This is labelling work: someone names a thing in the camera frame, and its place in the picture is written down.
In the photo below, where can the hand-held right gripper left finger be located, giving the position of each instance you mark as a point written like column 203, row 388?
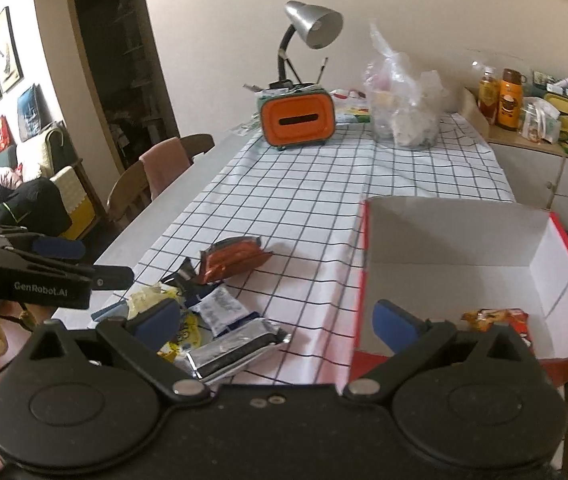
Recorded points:
column 158, row 321

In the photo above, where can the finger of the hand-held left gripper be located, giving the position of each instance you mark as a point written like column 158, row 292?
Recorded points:
column 114, row 277
column 59, row 248

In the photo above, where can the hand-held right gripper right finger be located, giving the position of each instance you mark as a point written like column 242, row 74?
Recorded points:
column 390, row 322

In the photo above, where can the pale green-white snack packet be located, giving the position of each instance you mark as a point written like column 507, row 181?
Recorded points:
column 149, row 299

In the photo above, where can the yellow snack packet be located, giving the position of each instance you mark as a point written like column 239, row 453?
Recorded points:
column 186, row 335

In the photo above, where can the white and blue snack packet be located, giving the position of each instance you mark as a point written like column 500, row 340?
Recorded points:
column 221, row 310

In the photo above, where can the silver and black snack packet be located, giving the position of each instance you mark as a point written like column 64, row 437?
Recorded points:
column 239, row 352

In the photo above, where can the red snack packet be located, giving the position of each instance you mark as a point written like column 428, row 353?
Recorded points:
column 499, row 319

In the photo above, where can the red and white cardboard box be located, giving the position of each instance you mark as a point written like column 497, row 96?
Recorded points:
column 464, row 240

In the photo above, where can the small black snack packet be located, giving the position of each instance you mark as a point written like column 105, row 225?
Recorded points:
column 184, row 276

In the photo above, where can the black cloth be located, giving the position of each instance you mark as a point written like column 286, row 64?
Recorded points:
column 29, row 202

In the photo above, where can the sofa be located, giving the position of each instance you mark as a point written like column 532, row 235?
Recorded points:
column 64, row 180

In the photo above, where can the wooden chair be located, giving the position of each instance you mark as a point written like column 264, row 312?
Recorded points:
column 126, row 190
column 199, row 144

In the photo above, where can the orange-red foil snack packet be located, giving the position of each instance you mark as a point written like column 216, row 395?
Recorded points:
column 234, row 258

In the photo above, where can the pink cloth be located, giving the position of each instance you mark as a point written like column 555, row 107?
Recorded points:
column 164, row 165

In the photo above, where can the red cushion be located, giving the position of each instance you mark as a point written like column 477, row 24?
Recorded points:
column 2, row 134

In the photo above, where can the blue cushion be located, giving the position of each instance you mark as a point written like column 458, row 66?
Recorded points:
column 29, row 112

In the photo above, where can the white checkered tablecloth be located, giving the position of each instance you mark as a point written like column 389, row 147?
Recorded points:
column 289, row 200

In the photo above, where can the cream cabinet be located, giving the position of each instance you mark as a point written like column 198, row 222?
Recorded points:
column 529, row 170

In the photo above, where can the clear plastic bag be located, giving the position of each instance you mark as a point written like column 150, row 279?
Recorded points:
column 404, row 105

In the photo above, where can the green and white packet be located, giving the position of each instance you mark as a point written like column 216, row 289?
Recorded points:
column 351, row 107

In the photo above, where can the orange tissue box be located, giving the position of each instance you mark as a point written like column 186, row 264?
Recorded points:
column 296, row 117

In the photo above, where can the amber bottle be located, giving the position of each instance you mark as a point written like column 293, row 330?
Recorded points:
column 487, row 95

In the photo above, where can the orange bottle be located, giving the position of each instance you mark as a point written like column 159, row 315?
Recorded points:
column 510, row 102

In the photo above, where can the small white plastic bag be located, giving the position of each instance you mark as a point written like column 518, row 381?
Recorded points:
column 539, row 120

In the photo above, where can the black pen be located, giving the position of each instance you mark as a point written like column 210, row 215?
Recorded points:
column 323, row 70

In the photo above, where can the yellow box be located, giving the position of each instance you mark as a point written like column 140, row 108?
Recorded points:
column 566, row 110

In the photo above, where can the silver desk lamp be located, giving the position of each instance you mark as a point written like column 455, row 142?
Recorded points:
column 314, row 20

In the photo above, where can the wooden door frame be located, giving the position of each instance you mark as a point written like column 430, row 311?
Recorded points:
column 156, row 70

